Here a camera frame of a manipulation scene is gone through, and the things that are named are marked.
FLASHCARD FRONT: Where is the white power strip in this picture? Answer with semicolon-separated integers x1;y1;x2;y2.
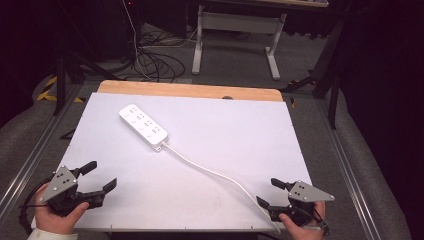
118;104;169;153

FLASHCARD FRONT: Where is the thin white floor cable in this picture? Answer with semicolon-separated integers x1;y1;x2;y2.
122;0;149;80

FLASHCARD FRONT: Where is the person's left hand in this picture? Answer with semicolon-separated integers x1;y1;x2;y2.
34;183;90;234

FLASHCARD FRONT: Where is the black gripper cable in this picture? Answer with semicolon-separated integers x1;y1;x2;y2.
18;178;53;234
311;206;331;236

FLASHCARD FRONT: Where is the black tripod stand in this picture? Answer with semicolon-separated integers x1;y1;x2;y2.
279;18;346;130
53;0;119;117

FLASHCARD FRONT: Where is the white power strip cable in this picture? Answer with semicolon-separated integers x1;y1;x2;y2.
161;141;283;234

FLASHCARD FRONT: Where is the yellow black floor tape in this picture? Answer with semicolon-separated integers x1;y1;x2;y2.
36;76;85;104

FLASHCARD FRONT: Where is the bundle of black floor cables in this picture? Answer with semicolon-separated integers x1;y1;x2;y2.
132;29;186;83

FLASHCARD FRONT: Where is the white table cover sheet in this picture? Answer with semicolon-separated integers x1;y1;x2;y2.
61;92;313;233

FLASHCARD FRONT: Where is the person's right hand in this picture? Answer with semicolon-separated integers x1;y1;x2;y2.
279;200;326;240

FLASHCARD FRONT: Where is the white metal desk frame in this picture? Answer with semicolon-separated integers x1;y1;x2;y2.
191;4;288;81

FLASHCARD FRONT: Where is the wooden desk top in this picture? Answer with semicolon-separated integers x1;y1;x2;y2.
206;0;330;8

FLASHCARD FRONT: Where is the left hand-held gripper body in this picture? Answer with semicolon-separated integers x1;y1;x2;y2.
39;165;106;217

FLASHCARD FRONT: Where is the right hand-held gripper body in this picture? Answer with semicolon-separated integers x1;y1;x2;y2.
268;180;335;227

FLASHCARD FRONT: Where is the aluminium floor rail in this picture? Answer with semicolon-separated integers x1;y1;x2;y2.
0;83;84;214
315;99;379;240

